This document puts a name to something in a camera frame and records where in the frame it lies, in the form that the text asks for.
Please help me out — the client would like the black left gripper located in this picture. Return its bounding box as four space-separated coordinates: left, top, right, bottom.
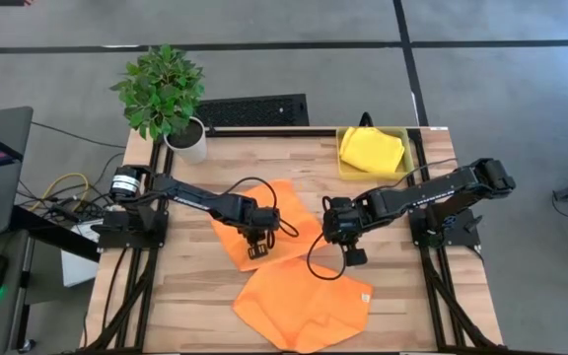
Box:
224 195 271 261

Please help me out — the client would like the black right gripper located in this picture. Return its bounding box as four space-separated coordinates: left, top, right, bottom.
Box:
343 195 372 268

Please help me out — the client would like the orange microfiber towel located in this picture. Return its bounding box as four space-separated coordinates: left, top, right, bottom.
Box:
209 178 325 273
232 255 375 354

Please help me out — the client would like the yellow microfiber towel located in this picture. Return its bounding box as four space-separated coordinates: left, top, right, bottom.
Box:
338 126 406 175

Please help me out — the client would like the yellow plastic bin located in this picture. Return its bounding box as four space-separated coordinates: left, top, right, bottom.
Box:
335 126 414 181

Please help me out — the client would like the white plant pot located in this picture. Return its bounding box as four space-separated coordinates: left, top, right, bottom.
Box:
164 116 209 166

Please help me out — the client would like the black perforated panel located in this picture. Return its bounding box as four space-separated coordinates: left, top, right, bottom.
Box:
194 93 311 128

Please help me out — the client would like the white box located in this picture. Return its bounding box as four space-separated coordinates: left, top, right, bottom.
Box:
60 219 103 288

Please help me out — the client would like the green leafy plant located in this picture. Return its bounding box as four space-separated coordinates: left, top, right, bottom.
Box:
109 42 206 142

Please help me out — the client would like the black flat bar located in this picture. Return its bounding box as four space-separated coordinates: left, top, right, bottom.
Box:
12 204 101 262

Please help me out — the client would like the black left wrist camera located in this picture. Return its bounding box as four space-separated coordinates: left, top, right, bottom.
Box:
255 206 283 234

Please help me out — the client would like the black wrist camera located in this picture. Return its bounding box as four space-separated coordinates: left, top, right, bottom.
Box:
255 206 283 234
321 199 347 244

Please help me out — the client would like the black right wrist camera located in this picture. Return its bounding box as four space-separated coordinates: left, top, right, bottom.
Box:
321 199 347 244

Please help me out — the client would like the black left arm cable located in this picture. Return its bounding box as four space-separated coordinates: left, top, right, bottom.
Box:
219 176 301 250

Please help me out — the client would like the black aluminium frame rail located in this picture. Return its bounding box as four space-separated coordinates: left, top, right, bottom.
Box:
134 145 175 350
417 128 467 350
114 140 163 350
405 127 447 350
207 127 339 138

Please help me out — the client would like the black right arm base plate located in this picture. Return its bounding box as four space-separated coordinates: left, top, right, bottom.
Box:
408 206 482 249

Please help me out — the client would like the black diagonal frame strut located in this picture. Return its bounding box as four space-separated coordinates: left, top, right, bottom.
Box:
424 260 502 351
82 275 151 351

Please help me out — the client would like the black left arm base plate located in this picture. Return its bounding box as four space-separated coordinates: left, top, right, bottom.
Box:
97 209 170 250

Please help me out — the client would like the black cable bundle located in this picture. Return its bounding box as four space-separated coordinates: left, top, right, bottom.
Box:
17 167 117 223

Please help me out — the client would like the yellow cable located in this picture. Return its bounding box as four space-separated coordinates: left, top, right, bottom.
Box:
41 171 91 204

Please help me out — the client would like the thin black floor cable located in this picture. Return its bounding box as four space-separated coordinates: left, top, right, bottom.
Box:
31 120 127 150

